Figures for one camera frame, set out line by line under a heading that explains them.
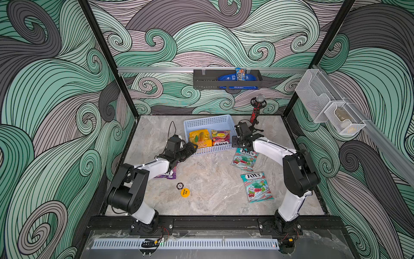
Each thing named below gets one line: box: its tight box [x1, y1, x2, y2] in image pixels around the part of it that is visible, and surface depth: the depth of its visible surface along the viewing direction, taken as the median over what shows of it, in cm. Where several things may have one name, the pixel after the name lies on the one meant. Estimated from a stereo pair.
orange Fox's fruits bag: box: [210, 129, 231, 147], surface depth 106 cm
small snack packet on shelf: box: [235, 67, 247, 82], surface depth 92 cm
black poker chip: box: [176, 182, 184, 190], surface depth 87 cm
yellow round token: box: [180, 187, 191, 199], surface depth 85 cm
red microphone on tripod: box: [250, 94, 267, 133], surface depth 97 cm
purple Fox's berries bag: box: [154, 161, 179, 180], surface depth 90 cm
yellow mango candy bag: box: [188, 128, 212, 149], surface depth 103 cm
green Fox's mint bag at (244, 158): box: [230, 147, 260, 172], surface depth 97 cm
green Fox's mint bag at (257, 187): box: [240, 171, 275, 204], surface depth 85 cm
